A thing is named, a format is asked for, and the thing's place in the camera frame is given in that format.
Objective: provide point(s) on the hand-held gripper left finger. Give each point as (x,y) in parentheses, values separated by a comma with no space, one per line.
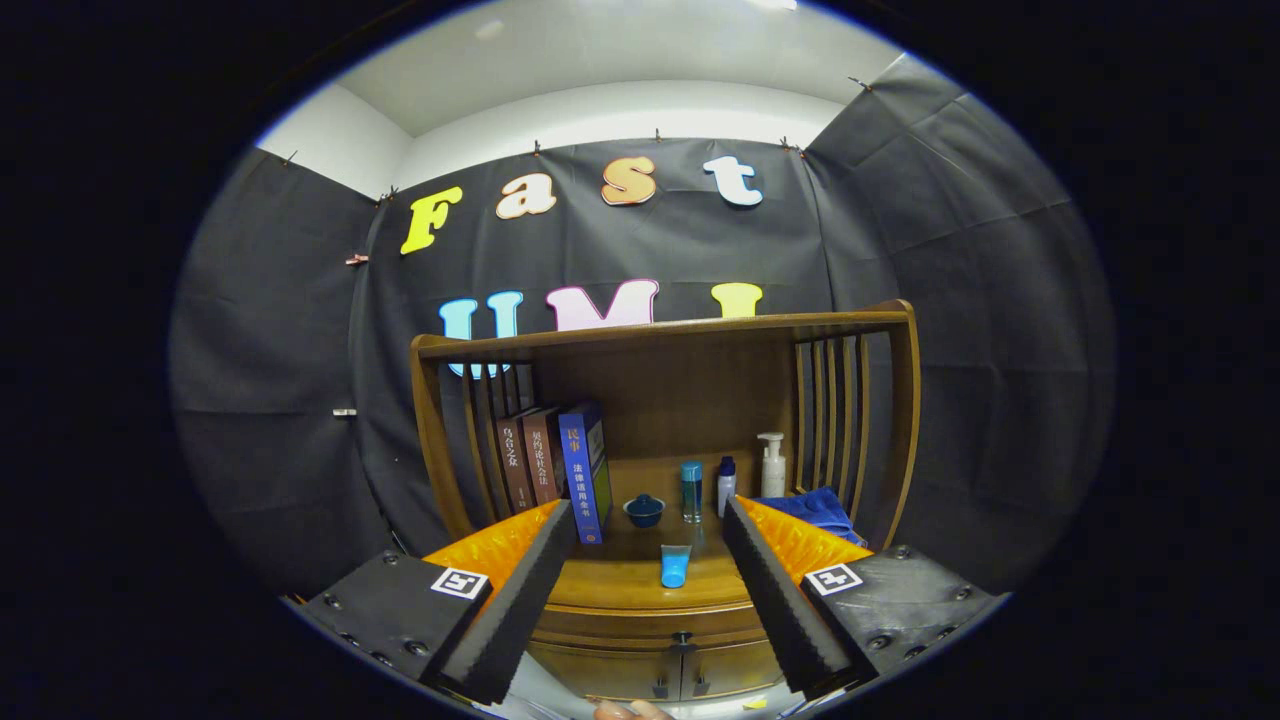
(520,610)

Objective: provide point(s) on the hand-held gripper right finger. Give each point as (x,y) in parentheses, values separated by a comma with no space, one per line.
(775,610)

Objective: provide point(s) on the wooden drawer with black knob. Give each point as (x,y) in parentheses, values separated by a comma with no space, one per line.
(610,625)

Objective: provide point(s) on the blue and white tube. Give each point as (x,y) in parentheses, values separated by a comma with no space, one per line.
(675,570)

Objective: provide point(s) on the wooden cabinet door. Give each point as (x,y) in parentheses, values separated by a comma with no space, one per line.
(610,672)
(730,668)

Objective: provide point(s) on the wooden countertop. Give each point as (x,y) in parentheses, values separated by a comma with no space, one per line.
(620,575)

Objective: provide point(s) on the wooden cabinet with slatted hutch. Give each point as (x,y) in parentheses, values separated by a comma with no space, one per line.
(680,400)

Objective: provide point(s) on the blue folded towel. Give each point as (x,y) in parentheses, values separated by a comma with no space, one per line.
(815,508)

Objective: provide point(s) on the white bottle with dark cap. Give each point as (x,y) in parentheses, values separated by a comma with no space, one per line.
(726,490)

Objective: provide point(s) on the white pump bottle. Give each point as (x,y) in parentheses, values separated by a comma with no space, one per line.
(772,470)

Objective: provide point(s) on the teal glass bottle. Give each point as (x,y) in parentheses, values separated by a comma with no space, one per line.
(691,495)

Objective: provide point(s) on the brown book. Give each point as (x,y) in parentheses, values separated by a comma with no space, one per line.
(541,455)
(514,465)

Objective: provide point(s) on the blue book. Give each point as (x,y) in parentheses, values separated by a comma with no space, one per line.
(582,475)

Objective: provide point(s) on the dark blue lidded teacup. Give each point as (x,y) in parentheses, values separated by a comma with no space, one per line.
(644,512)

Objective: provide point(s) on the black backdrop cloth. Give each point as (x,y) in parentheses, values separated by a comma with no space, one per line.
(650,250)

